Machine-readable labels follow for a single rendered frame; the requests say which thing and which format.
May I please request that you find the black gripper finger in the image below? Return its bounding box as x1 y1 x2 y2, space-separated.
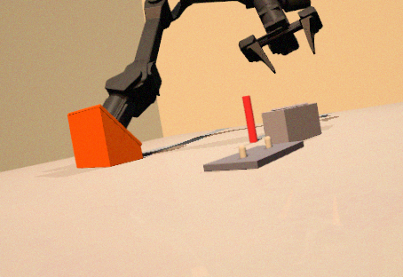
300 15 319 55
246 42 276 73

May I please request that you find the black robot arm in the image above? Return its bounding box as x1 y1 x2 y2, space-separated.
102 0 312 129

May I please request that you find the red peg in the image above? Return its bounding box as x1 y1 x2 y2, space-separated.
242 96 257 143

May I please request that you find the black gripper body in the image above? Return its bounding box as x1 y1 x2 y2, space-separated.
238 4 323 62

